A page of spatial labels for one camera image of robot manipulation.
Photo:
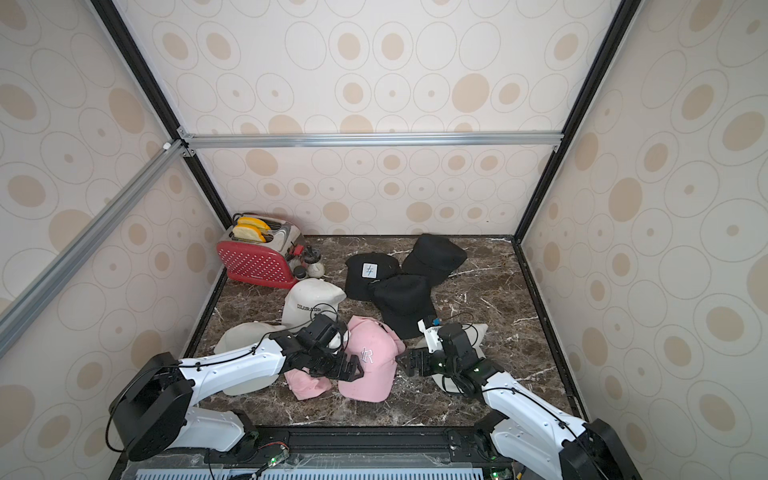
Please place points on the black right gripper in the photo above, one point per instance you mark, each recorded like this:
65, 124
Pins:
429, 362

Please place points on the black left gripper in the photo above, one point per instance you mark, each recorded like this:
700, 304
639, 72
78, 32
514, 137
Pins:
340, 371

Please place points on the pink cap with logo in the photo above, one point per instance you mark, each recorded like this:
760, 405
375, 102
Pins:
376, 345

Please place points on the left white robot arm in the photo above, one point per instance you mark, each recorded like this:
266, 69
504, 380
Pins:
158, 410

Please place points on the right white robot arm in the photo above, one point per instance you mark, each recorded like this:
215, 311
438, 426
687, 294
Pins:
521, 426

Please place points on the black cap middle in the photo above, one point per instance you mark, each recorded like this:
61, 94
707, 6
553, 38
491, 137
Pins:
404, 300

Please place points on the beige Colorado cap right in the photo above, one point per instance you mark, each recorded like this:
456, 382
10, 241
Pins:
476, 335

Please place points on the beige colorado cap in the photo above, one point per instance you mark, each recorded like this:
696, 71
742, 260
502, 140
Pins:
240, 336
476, 335

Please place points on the black cap white patch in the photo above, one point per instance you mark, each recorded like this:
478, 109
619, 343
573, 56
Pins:
366, 268

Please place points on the black cap rear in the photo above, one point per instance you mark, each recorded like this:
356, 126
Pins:
434, 257

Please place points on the spice jar black lid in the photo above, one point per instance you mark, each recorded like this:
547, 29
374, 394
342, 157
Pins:
300, 273

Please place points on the beige Colorado cap left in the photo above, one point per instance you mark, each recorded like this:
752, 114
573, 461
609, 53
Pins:
240, 336

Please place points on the red polka dot toaster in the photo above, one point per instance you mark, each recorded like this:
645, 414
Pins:
263, 264

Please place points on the yellow toast slices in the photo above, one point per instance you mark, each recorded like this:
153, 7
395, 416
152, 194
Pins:
252, 229

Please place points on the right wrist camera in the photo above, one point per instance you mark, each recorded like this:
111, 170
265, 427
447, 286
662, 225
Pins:
431, 340

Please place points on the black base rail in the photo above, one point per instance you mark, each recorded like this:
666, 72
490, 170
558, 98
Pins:
351, 453

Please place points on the horizontal aluminium frame bar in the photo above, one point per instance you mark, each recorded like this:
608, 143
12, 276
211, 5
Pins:
361, 140

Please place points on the left aluminium frame bar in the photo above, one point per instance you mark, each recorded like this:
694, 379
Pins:
26, 308

